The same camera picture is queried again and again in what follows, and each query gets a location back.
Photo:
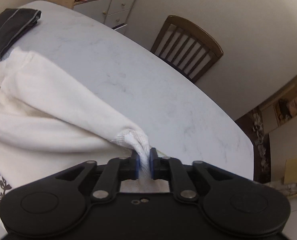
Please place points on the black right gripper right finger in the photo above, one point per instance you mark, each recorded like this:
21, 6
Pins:
174, 172

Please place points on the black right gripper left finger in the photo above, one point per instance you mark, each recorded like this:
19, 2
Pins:
114, 173

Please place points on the white sweatshirt with emblem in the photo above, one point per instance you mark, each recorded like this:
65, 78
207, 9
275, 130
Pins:
49, 122

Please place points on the wooden slatted chair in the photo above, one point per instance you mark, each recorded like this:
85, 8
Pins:
186, 47

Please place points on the white drawer cabinet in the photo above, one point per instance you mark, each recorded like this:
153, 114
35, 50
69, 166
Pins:
112, 13

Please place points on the black folded garment bag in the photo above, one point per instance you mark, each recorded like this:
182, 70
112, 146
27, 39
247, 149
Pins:
14, 23

